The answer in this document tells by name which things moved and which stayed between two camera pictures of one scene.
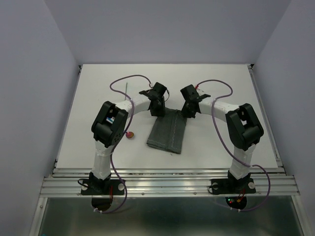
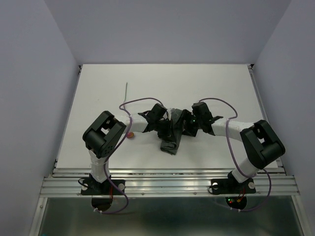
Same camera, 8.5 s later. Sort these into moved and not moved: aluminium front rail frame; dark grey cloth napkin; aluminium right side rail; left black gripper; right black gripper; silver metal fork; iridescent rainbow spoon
Moved: right black gripper; dark grey cloth napkin; left black gripper
Not moved: aluminium front rail frame; aluminium right side rail; silver metal fork; iridescent rainbow spoon
